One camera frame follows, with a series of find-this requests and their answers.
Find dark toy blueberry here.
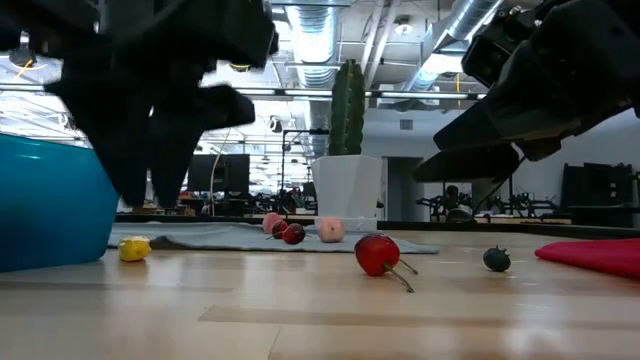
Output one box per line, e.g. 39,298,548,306
481,245,513,274

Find red folded cloth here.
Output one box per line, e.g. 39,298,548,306
533,237,640,281

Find overhead LED light bar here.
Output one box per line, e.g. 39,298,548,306
233,86,489,102

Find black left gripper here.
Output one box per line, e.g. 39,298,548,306
0,0,280,210

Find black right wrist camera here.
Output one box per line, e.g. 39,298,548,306
460,18,532,89

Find white pot saucer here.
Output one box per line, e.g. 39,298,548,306
343,215,379,233

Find green cactus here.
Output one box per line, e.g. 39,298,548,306
327,58,368,157

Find black computer monitor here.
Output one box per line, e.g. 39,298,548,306
185,153,251,193

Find silver ventilation duct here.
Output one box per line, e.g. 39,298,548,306
403,0,504,94
284,3,347,89

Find pink toy peach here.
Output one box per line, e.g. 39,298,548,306
261,211,285,236
316,215,347,245

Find dark cabinet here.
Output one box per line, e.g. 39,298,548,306
560,161,640,228

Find white hexagonal plant pot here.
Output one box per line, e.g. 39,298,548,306
310,153,384,219

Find small yellow toy lemon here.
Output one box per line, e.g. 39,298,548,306
117,234,153,264

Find black background robot arms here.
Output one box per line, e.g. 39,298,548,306
415,184,559,222

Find teal plastic tupperware container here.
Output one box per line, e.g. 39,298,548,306
0,131,122,274

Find grey cloth mat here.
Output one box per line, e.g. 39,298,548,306
106,220,442,256

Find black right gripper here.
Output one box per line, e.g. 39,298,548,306
411,0,640,184

